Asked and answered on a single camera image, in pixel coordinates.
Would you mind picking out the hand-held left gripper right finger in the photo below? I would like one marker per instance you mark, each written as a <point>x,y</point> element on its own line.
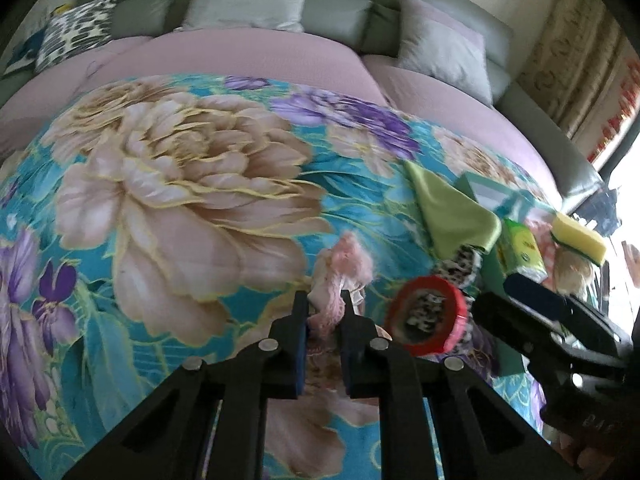
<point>350,360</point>

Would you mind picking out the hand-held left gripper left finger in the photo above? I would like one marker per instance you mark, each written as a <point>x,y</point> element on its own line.
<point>300,355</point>

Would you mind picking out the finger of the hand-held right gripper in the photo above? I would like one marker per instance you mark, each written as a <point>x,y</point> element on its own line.
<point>505,317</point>
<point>535,295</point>

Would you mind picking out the teal storage box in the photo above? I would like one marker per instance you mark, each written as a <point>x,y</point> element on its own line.
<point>507,360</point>

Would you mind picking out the green tissue packet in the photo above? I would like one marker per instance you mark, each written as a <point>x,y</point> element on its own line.
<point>522,250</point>

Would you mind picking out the yellow sponge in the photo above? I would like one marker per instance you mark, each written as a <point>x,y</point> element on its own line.
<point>575,235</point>

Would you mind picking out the pink fluffy cloth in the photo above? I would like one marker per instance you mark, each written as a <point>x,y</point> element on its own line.
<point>345,260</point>

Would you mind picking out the person's right hand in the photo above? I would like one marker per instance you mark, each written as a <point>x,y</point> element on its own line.
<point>580,452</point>

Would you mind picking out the red tape roll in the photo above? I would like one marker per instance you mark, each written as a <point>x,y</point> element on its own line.
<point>450,305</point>

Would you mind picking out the green cloth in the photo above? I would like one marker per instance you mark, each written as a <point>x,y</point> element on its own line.
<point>450,210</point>

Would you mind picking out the beige patterned curtain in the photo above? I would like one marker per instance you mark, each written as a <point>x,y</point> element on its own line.
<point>575,60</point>

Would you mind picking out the grey pink pillow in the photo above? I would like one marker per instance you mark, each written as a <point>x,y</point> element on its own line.
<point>440,50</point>

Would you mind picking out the pink sofa cover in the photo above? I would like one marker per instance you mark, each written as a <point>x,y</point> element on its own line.
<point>250,55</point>

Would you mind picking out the grey sofa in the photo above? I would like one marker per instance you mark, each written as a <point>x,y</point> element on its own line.
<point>345,10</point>

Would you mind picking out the black white patterned pillow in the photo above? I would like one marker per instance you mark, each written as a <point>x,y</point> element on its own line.
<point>75,30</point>

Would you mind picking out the teal pillow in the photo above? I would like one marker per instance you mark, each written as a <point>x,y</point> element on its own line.
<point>25,55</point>

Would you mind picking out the yellow white paper item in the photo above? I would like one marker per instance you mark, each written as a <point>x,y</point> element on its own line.
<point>62,10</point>

